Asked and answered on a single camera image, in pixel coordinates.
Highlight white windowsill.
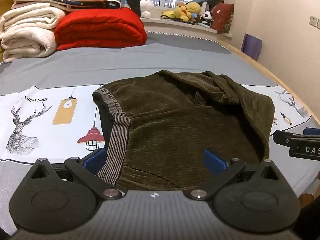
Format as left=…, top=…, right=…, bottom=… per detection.
left=140, top=17, right=232, bottom=40

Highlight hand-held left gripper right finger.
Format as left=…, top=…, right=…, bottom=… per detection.
left=183, top=149, right=281, bottom=202

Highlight dark red cushion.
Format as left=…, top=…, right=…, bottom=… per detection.
left=210, top=2, right=235, bottom=34

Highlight panda plush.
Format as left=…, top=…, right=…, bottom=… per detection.
left=200, top=10, right=214, bottom=27

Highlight olive corduroy pants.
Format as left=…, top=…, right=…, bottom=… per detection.
left=92, top=70, right=276, bottom=192

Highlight white folded garment dark trim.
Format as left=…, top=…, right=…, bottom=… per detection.
left=14, top=0, right=122, bottom=12

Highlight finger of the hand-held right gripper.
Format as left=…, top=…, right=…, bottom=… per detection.
left=303, top=127, right=320, bottom=137
left=272, top=130, right=320, bottom=147

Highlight cream folded blanket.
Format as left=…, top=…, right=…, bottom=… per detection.
left=0, top=2, right=66, bottom=63

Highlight grey mattress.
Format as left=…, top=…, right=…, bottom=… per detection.
left=146, top=31, right=233, bottom=55

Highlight yellow bear plush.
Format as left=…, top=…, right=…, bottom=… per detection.
left=186, top=2, right=202, bottom=18
left=173, top=3, right=192, bottom=22

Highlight red folded quilt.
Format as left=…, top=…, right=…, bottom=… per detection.
left=54, top=7, right=147, bottom=51

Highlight purple board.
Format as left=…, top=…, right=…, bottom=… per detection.
left=241, top=33, right=263, bottom=61

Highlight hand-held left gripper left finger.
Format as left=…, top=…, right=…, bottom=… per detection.
left=29, top=148, right=125, bottom=201

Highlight white seal plush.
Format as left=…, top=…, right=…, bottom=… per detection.
left=140, top=0, right=154, bottom=18

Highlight wooden bed frame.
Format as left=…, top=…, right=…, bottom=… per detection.
left=217, top=40, right=320, bottom=120

